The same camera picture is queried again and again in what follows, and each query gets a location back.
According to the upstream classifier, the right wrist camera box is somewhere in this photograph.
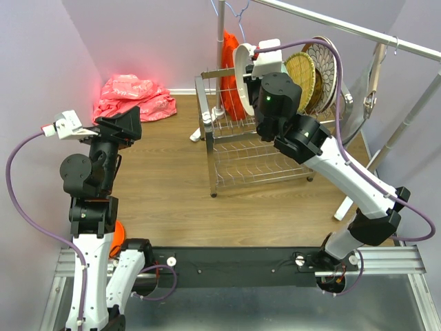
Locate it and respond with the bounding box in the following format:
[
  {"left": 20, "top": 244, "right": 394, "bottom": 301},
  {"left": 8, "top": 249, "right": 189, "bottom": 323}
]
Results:
[{"left": 252, "top": 39, "right": 283, "bottom": 79}]

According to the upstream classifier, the white clothes rack frame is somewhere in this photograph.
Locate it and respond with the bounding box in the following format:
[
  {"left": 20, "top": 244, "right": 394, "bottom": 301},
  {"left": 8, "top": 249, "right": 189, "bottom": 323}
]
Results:
[{"left": 189, "top": 0, "right": 441, "bottom": 221}]

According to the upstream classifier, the woven bamboo tray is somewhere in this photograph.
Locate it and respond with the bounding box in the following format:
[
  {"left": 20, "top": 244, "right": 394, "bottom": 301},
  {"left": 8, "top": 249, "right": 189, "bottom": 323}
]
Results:
[{"left": 285, "top": 52, "right": 316, "bottom": 112}]

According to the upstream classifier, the orange plate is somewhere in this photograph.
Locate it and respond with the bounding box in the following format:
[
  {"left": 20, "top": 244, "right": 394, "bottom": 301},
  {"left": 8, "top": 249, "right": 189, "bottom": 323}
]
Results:
[{"left": 109, "top": 220, "right": 125, "bottom": 258}]

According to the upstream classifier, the steel two-tier dish rack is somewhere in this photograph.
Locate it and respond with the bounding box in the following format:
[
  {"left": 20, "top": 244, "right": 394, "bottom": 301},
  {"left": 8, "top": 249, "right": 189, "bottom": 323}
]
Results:
[{"left": 194, "top": 67, "right": 353, "bottom": 199}]

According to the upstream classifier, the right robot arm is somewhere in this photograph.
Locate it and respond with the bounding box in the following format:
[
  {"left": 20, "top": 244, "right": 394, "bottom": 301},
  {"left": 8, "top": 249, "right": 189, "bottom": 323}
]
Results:
[{"left": 243, "top": 72, "right": 411, "bottom": 270}]

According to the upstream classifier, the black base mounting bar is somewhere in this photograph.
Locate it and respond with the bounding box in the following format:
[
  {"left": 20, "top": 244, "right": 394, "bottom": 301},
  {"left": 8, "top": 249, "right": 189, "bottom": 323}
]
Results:
[{"left": 142, "top": 246, "right": 358, "bottom": 288}]

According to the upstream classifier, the white ringed grey plate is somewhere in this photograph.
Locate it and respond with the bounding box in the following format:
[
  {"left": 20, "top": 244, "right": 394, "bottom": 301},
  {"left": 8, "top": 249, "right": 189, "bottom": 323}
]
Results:
[{"left": 233, "top": 43, "right": 256, "bottom": 116}]

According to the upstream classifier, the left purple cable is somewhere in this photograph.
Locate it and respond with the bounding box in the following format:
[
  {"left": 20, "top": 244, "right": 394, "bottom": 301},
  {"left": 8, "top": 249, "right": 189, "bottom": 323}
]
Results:
[{"left": 5, "top": 131, "right": 89, "bottom": 331}]

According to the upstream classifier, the large floral brown-rim plate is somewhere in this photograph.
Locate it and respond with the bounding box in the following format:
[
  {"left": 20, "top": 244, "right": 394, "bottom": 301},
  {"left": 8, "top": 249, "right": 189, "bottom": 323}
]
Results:
[{"left": 301, "top": 35, "right": 345, "bottom": 114}]

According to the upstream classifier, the yellow patterned dark plate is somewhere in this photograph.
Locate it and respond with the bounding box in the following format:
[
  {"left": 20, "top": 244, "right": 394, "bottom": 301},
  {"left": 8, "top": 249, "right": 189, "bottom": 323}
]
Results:
[{"left": 305, "top": 68, "right": 323, "bottom": 114}]

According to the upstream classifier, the orange cloth on hanger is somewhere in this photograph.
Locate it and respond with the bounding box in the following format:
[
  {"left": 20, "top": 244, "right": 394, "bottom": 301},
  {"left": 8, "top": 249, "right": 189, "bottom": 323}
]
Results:
[{"left": 220, "top": 30, "right": 247, "bottom": 121}]

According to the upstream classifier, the wooden clip hanger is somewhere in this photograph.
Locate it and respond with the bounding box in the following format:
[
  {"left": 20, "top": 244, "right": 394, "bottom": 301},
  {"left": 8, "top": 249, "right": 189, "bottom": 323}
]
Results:
[{"left": 363, "top": 43, "right": 389, "bottom": 120}]

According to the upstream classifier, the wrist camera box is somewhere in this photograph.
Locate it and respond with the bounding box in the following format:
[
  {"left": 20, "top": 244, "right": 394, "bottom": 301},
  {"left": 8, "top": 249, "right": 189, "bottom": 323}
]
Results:
[
  {"left": 41, "top": 110, "right": 98, "bottom": 141},
  {"left": 252, "top": 39, "right": 283, "bottom": 79}
]

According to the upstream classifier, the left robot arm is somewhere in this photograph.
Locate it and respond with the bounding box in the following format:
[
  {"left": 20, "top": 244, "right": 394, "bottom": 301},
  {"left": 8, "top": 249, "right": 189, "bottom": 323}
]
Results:
[{"left": 60, "top": 106, "right": 155, "bottom": 330}]

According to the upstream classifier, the grey hanging towel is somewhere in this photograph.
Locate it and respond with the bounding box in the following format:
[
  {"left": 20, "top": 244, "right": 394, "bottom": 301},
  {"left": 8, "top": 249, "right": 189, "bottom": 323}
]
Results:
[{"left": 341, "top": 115, "right": 365, "bottom": 146}]

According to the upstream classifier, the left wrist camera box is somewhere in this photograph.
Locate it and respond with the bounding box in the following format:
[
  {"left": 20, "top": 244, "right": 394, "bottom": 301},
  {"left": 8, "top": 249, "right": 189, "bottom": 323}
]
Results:
[{"left": 41, "top": 110, "right": 98, "bottom": 141}]

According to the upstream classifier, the small floral brown-rim plate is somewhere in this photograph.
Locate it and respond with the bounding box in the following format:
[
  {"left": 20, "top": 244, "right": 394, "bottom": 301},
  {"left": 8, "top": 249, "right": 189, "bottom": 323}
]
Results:
[{"left": 302, "top": 43, "right": 336, "bottom": 113}]

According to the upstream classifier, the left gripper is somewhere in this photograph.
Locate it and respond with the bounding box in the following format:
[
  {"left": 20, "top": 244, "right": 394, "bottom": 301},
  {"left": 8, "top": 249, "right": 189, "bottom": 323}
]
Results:
[{"left": 73, "top": 104, "right": 143, "bottom": 192}]

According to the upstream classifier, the pink plastic bag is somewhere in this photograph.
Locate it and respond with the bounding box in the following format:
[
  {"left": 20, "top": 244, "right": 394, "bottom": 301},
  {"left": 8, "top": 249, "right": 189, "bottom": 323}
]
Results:
[{"left": 92, "top": 74, "right": 177, "bottom": 122}]

